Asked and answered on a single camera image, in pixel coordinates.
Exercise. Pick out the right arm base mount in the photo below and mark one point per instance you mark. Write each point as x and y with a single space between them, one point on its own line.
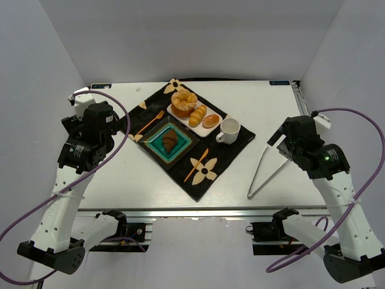
266 241

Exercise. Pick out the teal square plate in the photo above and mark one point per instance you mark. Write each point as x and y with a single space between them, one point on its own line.
152 142

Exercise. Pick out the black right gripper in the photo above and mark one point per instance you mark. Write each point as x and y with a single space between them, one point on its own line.
277 138

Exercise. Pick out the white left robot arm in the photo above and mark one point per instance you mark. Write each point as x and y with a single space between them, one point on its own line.
55 244

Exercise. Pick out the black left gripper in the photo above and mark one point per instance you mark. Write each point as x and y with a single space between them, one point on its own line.
70 123

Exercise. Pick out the aluminium table frame rail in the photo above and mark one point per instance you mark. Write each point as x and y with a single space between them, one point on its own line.
301 103

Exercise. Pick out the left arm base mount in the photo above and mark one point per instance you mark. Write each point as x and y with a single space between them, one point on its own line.
128 236

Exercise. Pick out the brown chocolate croissant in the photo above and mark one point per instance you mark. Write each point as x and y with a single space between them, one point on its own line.
169 140

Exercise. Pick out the large sugared round bread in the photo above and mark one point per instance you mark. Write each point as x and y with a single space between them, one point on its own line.
183 103

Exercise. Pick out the white ceramic mug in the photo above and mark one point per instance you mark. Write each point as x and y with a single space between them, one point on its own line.
229 130

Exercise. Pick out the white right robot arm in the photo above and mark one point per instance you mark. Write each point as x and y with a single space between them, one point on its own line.
350 250

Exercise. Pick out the small glazed bun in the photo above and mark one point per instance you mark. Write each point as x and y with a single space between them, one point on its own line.
210 121

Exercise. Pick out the white rectangular tray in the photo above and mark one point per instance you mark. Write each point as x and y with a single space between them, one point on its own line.
200 130

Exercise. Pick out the black floral placemat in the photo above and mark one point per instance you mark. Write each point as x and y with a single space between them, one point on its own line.
191 156

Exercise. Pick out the golden croissant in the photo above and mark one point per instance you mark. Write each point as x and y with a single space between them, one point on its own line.
196 117

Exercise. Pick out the metal tongs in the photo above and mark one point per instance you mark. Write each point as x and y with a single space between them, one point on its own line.
270 164

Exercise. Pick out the orange plastic knife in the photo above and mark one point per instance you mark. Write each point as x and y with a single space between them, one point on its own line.
196 164

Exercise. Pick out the orange plastic fork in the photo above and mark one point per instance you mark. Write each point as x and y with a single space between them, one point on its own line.
157 117

